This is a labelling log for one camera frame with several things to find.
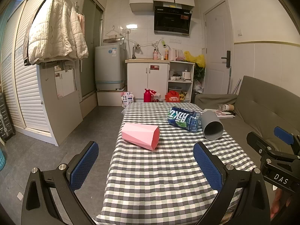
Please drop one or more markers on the pink hanging garment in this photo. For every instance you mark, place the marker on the pink hanging garment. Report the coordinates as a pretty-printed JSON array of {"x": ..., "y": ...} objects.
[{"x": 81, "y": 22}]

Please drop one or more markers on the white washing machine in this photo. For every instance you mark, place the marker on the white washing machine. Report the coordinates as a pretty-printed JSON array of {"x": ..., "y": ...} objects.
[{"x": 109, "y": 68}]

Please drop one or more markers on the orange bottle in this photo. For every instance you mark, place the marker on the orange bottle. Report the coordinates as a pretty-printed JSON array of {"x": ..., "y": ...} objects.
[{"x": 166, "y": 55}]

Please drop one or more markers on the teal basket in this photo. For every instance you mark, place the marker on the teal basket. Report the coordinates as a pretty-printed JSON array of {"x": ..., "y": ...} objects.
[{"x": 2, "y": 160}]

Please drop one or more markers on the red thermos flask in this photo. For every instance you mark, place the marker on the red thermos flask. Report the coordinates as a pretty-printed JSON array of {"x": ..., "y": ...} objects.
[{"x": 147, "y": 96}]

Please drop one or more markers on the pink detergent bottle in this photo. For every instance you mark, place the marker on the pink detergent bottle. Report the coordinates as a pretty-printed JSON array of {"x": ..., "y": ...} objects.
[{"x": 155, "y": 55}]

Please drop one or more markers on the white raised platform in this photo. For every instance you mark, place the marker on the white raised platform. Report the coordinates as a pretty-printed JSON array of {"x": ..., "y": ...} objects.
[{"x": 109, "y": 98}]

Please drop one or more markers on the white quilted jacket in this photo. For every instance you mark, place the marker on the white quilted jacket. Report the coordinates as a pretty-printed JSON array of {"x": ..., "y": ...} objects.
[{"x": 54, "y": 32}]

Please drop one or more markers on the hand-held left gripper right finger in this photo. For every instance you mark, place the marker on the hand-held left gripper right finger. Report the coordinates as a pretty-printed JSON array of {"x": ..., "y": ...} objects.
[{"x": 208, "y": 168}]

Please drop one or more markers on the frosted glass bathroom door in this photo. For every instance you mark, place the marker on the frosted glass bathroom door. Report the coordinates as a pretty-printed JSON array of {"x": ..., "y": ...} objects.
[{"x": 90, "y": 51}]

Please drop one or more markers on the white open shelf unit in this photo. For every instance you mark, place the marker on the white open shelf unit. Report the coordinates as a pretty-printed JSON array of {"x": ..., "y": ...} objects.
[{"x": 192, "y": 82}]

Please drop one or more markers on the red shopping bag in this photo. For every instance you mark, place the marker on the red shopping bag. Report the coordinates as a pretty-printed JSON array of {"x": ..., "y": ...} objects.
[{"x": 173, "y": 97}]

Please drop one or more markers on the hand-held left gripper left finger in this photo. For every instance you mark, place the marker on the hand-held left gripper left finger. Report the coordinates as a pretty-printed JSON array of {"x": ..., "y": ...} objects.
[{"x": 84, "y": 166}]

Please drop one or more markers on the white tissue package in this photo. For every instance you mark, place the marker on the white tissue package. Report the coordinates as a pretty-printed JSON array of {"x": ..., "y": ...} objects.
[{"x": 127, "y": 99}]

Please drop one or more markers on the bottle on sofa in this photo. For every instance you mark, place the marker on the bottle on sofa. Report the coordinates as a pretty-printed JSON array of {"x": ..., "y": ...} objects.
[{"x": 228, "y": 107}]

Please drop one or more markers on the person's right hand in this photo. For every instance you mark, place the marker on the person's right hand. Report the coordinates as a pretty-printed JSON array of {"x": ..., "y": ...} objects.
[{"x": 279, "y": 204}]

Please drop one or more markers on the white papers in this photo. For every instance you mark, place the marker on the white papers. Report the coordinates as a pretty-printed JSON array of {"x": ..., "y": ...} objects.
[{"x": 213, "y": 110}]

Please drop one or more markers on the grey white checkered tablecloth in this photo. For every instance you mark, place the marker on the grey white checkered tablecloth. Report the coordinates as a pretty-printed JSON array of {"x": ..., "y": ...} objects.
[{"x": 164, "y": 180}]

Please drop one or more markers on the black range hood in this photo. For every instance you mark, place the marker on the black range hood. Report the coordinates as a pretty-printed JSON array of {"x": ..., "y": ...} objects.
[{"x": 172, "y": 21}]

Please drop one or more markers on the white door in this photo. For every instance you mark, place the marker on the white door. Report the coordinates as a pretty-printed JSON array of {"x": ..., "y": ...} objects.
[{"x": 216, "y": 39}]

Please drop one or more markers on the white louvred wardrobe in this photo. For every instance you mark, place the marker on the white louvred wardrobe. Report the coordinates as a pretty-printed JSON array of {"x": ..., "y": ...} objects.
[{"x": 25, "y": 93}]

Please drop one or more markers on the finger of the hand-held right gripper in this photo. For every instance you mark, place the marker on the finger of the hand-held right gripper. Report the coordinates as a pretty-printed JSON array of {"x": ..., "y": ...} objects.
[
  {"x": 283, "y": 134},
  {"x": 259, "y": 143}
]

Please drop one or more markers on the pink faceted cup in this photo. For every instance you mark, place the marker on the pink faceted cup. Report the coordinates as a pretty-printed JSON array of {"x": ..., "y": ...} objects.
[{"x": 140, "y": 136}]

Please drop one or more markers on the white small appliance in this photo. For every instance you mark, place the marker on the white small appliance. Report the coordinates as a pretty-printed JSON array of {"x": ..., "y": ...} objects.
[{"x": 186, "y": 75}]

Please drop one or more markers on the green leafy plant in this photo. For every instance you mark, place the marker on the green leafy plant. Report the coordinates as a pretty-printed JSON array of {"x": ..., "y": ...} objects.
[{"x": 199, "y": 73}]

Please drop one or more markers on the grey green sofa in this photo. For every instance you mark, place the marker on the grey green sofa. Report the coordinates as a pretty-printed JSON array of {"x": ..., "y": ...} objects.
[{"x": 255, "y": 105}]

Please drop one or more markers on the white sink cabinet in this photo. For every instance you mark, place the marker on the white sink cabinet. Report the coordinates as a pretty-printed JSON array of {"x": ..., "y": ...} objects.
[{"x": 147, "y": 79}]

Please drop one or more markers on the metal faucet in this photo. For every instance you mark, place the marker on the metal faucet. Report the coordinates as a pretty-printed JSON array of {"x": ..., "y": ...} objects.
[{"x": 134, "y": 51}]

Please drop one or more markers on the grey cup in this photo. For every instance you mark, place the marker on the grey cup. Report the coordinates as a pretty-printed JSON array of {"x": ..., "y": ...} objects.
[{"x": 211, "y": 121}]

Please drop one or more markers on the pink electric kettle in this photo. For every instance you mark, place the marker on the pink electric kettle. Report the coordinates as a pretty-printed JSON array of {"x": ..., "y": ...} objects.
[{"x": 173, "y": 54}]

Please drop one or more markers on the yellow plastic bag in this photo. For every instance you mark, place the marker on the yellow plastic bag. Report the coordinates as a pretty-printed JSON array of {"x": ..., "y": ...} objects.
[{"x": 196, "y": 59}]

